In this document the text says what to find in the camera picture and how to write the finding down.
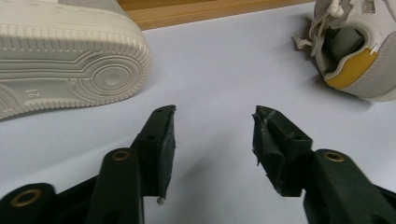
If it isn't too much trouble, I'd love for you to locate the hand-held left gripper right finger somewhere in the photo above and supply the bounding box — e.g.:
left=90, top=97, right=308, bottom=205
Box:
left=251, top=105, right=314, bottom=198

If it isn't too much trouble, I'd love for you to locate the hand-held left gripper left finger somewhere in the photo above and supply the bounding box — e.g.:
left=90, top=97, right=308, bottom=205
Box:
left=130, top=105, right=177, bottom=201

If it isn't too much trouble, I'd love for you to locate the white grey sneaker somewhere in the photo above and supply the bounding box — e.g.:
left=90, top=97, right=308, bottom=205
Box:
left=292, top=0, right=396, bottom=103
left=0, top=0, right=152, bottom=120

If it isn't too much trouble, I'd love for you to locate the white table mat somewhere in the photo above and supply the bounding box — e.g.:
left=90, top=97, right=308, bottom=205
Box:
left=0, top=2, right=396, bottom=224

